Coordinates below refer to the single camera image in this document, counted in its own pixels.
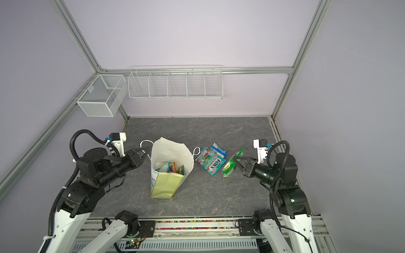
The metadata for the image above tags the yellow green Fox's bag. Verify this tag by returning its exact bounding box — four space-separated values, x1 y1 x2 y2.
223 146 247 178

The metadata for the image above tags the teal white candy bag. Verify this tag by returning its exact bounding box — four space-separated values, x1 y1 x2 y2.
158 162 171 173

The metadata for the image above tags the teal Fox's mint bag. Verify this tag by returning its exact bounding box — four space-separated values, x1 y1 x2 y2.
195 147 226 176

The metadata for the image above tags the paper bag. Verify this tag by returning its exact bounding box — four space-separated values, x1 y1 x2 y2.
141 137 200 199

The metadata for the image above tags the green snack bag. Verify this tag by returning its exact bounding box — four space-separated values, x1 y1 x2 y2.
179 166 185 175

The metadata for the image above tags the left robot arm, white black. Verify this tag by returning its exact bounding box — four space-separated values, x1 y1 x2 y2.
39 129 150 253

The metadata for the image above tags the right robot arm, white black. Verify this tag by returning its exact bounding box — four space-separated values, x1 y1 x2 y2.
234 140 318 253

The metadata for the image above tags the blue snack packet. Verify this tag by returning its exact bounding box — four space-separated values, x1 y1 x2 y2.
211 143 228 158

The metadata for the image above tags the white mesh basket, small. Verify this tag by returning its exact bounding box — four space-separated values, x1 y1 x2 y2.
77 74 128 118

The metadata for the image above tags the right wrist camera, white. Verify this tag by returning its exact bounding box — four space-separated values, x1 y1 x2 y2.
253 139 273 164

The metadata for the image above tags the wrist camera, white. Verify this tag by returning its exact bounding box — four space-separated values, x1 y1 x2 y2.
253 139 273 164
104 132 127 157

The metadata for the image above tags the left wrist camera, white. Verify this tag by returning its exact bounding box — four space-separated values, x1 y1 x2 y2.
104 132 127 157

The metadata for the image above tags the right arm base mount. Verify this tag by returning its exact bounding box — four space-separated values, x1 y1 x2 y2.
235 218 263 236

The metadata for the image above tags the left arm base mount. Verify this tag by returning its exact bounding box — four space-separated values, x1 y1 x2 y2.
126 220 156 238

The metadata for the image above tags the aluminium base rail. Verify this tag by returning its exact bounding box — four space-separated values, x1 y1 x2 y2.
76 216 331 241

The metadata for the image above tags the white wire basket, long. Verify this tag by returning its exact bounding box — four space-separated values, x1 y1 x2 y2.
127 65 224 100

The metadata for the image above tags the white vented cable duct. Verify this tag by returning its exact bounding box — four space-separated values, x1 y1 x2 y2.
72 238 258 253

